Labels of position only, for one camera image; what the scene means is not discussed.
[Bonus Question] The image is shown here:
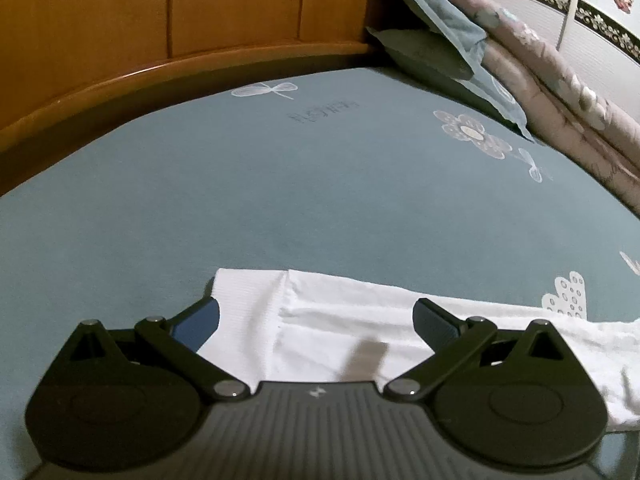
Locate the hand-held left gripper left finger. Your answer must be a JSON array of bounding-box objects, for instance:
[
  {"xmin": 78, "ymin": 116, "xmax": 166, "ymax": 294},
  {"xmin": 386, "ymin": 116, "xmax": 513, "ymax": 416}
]
[{"xmin": 60, "ymin": 297, "xmax": 251, "ymax": 401}]

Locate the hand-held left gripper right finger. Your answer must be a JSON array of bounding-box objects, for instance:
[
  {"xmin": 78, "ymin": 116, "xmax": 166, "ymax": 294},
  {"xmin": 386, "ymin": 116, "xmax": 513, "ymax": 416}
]
[{"xmin": 382, "ymin": 298, "xmax": 568, "ymax": 401}]

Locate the white printed sweatshirt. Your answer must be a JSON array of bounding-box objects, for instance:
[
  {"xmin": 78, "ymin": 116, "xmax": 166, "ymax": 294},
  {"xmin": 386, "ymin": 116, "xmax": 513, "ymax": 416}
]
[{"xmin": 197, "ymin": 268, "xmax": 640, "ymax": 433}]

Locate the teal floral bed sheet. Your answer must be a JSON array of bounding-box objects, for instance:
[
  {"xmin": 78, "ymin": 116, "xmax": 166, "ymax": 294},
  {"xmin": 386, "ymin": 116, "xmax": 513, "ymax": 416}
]
[{"xmin": 0, "ymin": 65, "xmax": 640, "ymax": 480}]

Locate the pink floral quilt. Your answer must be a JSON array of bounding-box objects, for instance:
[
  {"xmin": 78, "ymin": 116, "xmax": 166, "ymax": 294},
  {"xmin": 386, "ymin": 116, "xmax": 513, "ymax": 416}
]
[{"xmin": 440, "ymin": 0, "xmax": 640, "ymax": 206}]

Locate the dark green pillow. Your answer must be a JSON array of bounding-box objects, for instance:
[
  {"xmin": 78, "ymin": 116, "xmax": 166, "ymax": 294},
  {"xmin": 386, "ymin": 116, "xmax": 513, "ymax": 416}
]
[{"xmin": 367, "ymin": 27, "xmax": 473, "ymax": 81}]

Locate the teal pillow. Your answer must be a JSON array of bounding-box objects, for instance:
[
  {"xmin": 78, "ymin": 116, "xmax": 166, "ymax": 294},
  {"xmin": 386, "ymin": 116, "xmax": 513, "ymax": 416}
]
[{"xmin": 380, "ymin": 0, "xmax": 536, "ymax": 141}]

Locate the wooden headboard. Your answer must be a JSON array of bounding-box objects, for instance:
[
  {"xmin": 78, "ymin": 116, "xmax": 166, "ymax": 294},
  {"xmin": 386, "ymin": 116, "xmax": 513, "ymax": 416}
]
[{"xmin": 0, "ymin": 0, "xmax": 386, "ymax": 196}]

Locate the white wardrobe with floral band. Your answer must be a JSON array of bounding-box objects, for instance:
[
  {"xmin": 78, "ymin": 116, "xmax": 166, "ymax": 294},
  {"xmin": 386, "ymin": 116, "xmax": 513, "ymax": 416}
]
[{"xmin": 450, "ymin": 0, "xmax": 640, "ymax": 126}]

